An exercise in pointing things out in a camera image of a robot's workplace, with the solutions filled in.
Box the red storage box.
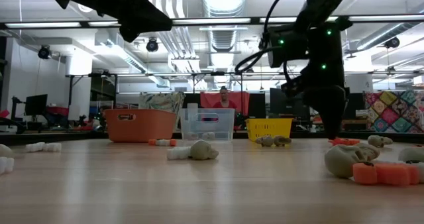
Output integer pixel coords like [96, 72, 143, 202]
[46, 106, 69, 116]

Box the black metal rack frame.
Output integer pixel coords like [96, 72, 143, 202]
[65, 70, 279, 117]

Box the orange plastic bin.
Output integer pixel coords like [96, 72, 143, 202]
[105, 109, 177, 143]

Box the black ceiling beam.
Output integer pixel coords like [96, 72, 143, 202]
[0, 16, 424, 30]

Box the black ceiling spotlight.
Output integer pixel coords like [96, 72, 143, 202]
[37, 44, 52, 60]
[384, 36, 401, 49]
[146, 37, 160, 53]

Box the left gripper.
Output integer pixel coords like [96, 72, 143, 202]
[59, 0, 174, 43]

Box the red cloth backdrop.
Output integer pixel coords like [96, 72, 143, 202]
[199, 91, 250, 117]

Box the black computer monitor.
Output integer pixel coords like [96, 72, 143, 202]
[25, 93, 48, 117]
[347, 93, 365, 121]
[270, 87, 311, 119]

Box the silver ceiling air duct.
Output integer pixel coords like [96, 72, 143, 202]
[201, 0, 248, 89]

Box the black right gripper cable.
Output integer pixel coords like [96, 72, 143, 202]
[234, 0, 301, 85]

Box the clear plastic bin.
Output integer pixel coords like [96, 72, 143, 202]
[180, 107, 236, 142]

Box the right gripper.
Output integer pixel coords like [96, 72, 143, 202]
[281, 73, 350, 140]

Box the colourful patchwork quilt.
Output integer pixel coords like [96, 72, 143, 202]
[363, 90, 424, 134]

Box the person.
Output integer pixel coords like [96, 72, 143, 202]
[211, 85, 238, 111]

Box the yellow plastic basket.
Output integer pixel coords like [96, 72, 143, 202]
[245, 117, 294, 142]

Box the floral patterned cloth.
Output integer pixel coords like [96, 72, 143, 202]
[138, 91, 186, 121]

